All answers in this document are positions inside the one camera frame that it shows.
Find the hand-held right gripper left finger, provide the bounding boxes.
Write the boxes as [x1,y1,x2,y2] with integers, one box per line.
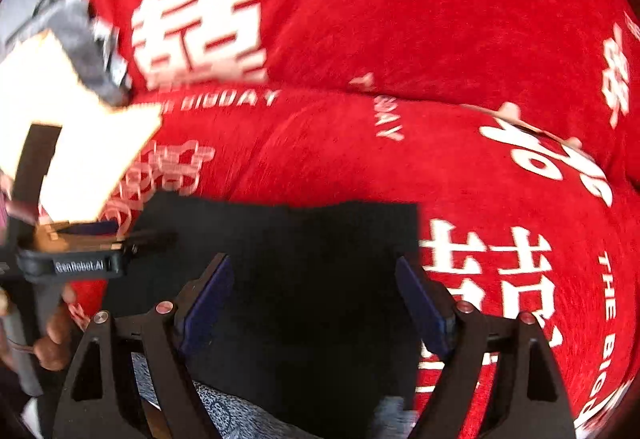
[52,253,236,439]

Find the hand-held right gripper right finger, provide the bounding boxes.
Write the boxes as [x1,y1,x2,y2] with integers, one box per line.
[395,255,577,439]

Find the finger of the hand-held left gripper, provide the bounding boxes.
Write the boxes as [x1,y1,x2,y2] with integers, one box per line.
[70,220,120,238]
[120,229,180,254]

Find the black pants with grey lining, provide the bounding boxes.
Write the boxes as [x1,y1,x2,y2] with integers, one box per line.
[107,192,422,439]

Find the person's left hand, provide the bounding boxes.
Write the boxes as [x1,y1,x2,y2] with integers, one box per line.
[36,283,83,371]

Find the pale wooden board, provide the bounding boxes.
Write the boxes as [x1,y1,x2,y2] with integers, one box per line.
[0,29,163,226]

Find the grey fuzzy cloth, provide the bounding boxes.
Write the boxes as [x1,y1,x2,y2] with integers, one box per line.
[50,2,132,109]

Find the red printed blanket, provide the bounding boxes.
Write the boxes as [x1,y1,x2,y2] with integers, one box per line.
[65,86,640,432]

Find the red printed quilt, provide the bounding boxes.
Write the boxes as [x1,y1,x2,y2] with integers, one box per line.
[82,0,640,192]

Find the black strap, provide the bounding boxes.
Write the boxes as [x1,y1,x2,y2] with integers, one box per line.
[10,122,63,222]

